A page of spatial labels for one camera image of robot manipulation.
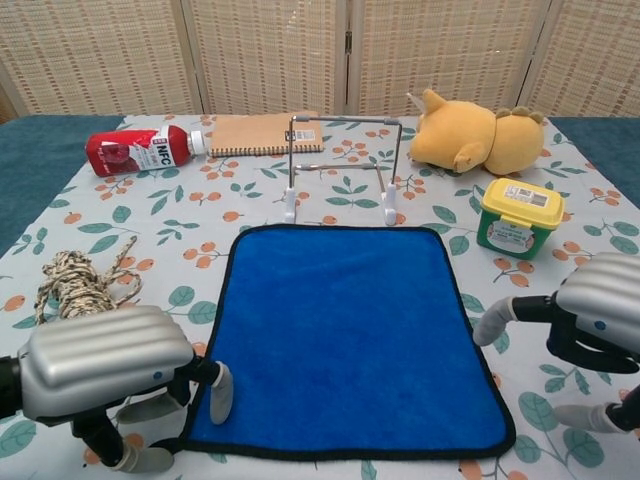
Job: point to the red NFC juice bottle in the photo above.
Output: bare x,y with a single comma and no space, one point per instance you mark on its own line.
120,150

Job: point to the floral leaf print tablecloth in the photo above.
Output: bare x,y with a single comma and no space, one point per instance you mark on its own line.
150,225

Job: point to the blue microfiber towel black trim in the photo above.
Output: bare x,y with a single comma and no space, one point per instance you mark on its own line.
345,340

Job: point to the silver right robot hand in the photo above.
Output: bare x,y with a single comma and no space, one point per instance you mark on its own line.
600,295

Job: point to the kraft spiral notebook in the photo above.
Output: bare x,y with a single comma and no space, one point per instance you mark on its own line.
250,135

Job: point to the green tub yellow lid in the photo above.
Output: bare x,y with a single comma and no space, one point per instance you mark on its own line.
520,200

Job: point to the yellow plush toy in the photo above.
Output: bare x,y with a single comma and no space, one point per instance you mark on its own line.
450,135

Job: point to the woven bamboo folding screen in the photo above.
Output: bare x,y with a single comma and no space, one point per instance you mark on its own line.
100,50

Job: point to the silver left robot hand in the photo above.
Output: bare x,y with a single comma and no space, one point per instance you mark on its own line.
100,355

